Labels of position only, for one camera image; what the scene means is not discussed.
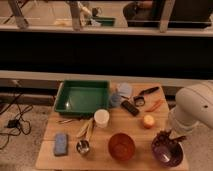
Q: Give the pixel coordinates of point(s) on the metal measuring cup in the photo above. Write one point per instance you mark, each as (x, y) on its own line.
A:
(83, 146)

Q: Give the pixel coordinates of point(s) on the yellow banana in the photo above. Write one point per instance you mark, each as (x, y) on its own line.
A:
(86, 129)

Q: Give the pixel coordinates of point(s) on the white cup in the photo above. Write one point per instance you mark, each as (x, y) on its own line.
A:
(101, 118)

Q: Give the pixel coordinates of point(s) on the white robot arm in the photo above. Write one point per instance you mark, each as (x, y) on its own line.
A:
(194, 105)

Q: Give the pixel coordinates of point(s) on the green plastic tray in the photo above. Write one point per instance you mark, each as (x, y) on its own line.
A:
(82, 98)

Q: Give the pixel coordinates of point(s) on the yellow apple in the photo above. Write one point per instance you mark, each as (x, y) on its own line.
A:
(148, 121)

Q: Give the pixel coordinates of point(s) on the blue sponge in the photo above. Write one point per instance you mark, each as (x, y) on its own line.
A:
(61, 144)

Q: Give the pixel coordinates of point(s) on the black handled tool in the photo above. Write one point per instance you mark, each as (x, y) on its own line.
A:
(139, 100)

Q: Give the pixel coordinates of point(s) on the light blue cloth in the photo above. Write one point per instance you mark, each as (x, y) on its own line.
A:
(122, 92)

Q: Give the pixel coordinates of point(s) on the orange bowl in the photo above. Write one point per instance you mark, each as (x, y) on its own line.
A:
(121, 147)

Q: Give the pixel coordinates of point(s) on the black power adapter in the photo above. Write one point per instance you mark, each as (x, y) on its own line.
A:
(12, 123)

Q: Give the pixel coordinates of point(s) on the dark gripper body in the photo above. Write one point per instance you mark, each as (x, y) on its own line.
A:
(163, 138)

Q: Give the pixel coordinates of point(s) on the silver utensil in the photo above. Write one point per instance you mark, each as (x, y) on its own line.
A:
(65, 121)

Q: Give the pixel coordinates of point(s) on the orange carrot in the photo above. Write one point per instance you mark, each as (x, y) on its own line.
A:
(156, 105)

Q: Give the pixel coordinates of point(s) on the purple bowl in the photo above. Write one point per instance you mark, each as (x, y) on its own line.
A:
(170, 155)

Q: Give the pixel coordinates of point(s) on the black remote control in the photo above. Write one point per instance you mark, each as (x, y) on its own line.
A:
(130, 108)

